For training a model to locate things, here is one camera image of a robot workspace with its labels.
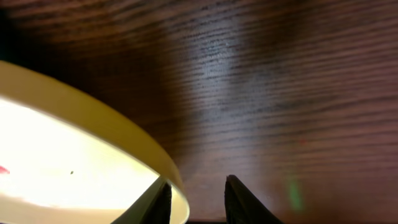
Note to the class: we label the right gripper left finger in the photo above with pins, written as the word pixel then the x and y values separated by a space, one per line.
pixel 152 207

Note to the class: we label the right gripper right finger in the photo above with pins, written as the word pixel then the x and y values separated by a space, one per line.
pixel 243 207

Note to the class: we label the green plate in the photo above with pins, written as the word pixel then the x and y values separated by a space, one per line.
pixel 69 158

